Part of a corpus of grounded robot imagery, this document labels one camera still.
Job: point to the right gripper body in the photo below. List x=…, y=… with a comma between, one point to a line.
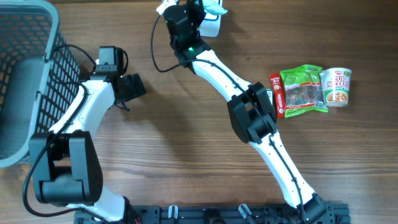
x=195, y=16

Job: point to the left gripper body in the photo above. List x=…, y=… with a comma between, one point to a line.
x=134, y=89

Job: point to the teal snack packet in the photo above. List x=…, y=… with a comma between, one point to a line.
x=212, y=7

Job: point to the red snack bar wrapper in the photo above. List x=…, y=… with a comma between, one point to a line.
x=279, y=97

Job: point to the green haribo candy bag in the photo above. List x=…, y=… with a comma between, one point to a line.
x=302, y=90

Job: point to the cup noodles container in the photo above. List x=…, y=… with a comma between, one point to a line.
x=335, y=86

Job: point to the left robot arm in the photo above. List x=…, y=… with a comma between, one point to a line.
x=65, y=174

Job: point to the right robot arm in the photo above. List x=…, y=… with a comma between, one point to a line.
x=251, y=114

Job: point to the white barcode scanner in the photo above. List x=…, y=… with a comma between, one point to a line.
x=210, y=26

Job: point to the grey plastic shopping basket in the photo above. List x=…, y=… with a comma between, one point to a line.
x=37, y=75

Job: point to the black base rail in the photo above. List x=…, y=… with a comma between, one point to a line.
x=270, y=213

